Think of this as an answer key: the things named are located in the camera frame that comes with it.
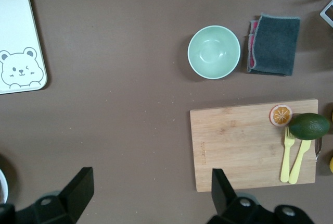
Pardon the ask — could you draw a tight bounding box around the wooden cutting board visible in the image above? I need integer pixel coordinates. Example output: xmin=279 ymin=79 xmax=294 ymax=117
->
xmin=189 ymin=99 xmax=324 ymax=193

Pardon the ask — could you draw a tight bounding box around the yellow plastic fork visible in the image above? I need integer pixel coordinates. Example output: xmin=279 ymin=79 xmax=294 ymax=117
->
xmin=280 ymin=126 xmax=296 ymax=183

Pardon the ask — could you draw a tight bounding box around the orange slice toy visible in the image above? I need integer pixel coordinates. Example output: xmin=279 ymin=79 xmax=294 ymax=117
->
xmin=268 ymin=104 xmax=293 ymax=128

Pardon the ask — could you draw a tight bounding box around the mint green bowl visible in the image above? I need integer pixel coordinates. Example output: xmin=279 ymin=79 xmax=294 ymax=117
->
xmin=187 ymin=25 xmax=241 ymax=80

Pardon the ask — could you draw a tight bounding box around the white wire rack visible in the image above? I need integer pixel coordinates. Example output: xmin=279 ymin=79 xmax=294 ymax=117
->
xmin=319 ymin=0 xmax=333 ymax=28

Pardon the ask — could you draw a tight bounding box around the grey folded cloth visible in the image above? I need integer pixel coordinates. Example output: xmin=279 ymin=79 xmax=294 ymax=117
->
xmin=246 ymin=13 xmax=301 ymax=77

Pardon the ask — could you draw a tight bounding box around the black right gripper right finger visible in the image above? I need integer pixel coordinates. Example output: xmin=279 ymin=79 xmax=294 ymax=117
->
xmin=208 ymin=168 xmax=316 ymax=224

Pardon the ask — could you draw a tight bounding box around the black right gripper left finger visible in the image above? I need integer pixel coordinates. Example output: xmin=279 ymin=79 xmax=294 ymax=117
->
xmin=0 ymin=166 xmax=95 ymax=224

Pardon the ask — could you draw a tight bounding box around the cream bear print tray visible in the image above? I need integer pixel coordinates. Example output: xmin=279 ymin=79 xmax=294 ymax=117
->
xmin=0 ymin=0 xmax=48 ymax=95

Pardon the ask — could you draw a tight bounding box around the white round plate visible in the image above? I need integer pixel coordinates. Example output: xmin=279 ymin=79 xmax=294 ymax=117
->
xmin=0 ymin=168 xmax=9 ymax=204

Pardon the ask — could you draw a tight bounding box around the yellow plastic knife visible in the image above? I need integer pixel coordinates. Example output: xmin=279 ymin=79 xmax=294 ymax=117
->
xmin=288 ymin=139 xmax=312 ymax=185

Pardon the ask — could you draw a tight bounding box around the green avocado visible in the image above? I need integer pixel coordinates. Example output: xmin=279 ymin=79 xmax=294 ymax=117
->
xmin=289 ymin=113 xmax=331 ymax=141

